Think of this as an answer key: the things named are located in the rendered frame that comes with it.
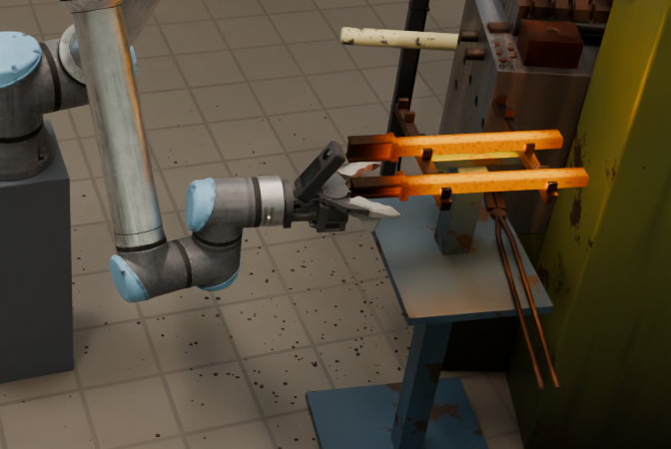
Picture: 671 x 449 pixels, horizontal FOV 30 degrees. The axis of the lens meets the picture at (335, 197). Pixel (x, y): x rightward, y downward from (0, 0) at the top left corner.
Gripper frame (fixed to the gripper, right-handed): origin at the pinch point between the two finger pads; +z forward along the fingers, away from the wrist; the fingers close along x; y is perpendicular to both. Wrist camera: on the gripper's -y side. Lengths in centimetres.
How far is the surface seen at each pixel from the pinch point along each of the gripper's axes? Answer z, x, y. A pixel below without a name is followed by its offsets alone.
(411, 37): 35, -95, 28
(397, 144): 3.9, -10.5, -1.5
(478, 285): 22.0, 0.6, 26.3
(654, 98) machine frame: 52, -7, -12
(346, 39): 18, -96, 30
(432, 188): 7.5, 1.5, -0.3
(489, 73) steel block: 34, -42, 4
